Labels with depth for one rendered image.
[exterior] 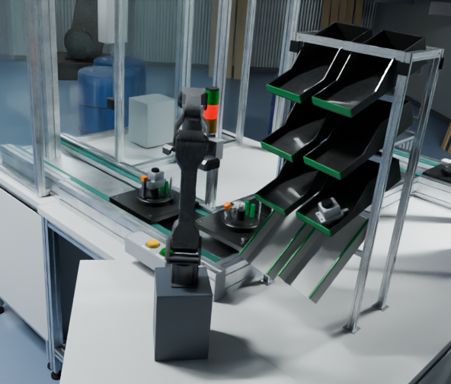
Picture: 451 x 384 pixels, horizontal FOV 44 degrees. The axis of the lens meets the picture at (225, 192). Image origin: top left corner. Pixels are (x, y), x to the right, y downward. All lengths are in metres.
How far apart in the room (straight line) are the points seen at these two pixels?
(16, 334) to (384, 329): 1.94
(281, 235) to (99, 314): 0.58
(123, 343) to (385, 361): 0.71
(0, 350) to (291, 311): 1.68
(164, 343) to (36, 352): 1.53
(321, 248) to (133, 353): 0.60
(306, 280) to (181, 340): 0.39
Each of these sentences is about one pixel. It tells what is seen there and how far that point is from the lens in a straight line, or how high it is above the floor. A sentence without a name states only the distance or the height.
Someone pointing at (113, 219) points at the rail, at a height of 0.93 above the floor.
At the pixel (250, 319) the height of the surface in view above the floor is 0.86.
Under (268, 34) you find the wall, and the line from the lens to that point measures 9.83.
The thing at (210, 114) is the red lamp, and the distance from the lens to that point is 1.93.
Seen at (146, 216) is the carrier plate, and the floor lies 0.97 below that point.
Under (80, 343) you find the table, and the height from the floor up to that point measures 0.86.
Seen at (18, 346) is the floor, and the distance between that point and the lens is 2.99.
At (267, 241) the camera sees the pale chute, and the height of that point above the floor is 1.05.
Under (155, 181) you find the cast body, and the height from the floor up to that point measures 1.05.
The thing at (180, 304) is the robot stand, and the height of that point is 1.04.
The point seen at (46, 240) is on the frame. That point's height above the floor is 0.72.
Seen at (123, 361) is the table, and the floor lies 0.86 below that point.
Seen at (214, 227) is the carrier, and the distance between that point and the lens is 1.92.
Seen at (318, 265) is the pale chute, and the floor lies 1.06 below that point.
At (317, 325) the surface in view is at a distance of 1.70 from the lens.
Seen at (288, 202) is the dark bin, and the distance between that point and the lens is 1.58.
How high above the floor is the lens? 1.84
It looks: 23 degrees down
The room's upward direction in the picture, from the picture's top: 5 degrees clockwise
